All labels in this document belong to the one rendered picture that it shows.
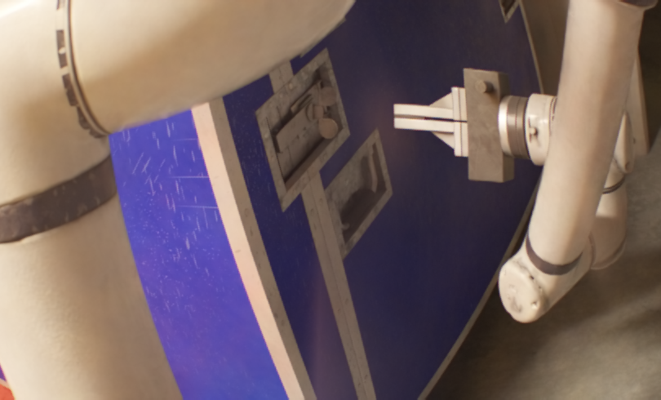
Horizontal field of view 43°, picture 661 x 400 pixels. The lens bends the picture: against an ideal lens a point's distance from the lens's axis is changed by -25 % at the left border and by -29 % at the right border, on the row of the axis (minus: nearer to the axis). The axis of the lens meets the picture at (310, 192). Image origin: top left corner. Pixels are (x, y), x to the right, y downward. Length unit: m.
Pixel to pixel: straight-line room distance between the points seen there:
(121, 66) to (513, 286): 0.75
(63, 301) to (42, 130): 0.08
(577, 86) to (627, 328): 1.21
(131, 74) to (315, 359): 0.97
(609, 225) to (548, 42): 1.34
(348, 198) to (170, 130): 0.33
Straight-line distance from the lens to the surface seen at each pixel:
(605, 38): 0.83
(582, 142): 0.93
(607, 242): 1.19
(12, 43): 0.44
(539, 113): 1.16
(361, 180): 1.46
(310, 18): 0.45
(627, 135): 1.14
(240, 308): 1.29
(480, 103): 1.20
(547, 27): 2.45
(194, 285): 1.31
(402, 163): 1.53
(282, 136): 1.27
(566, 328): 2.07
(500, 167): 1.19
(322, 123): 1.32
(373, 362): 1.52
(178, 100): 0.44
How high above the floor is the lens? 1.33
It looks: 29 degrees down
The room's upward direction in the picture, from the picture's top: 15 degrees counter-clockwise
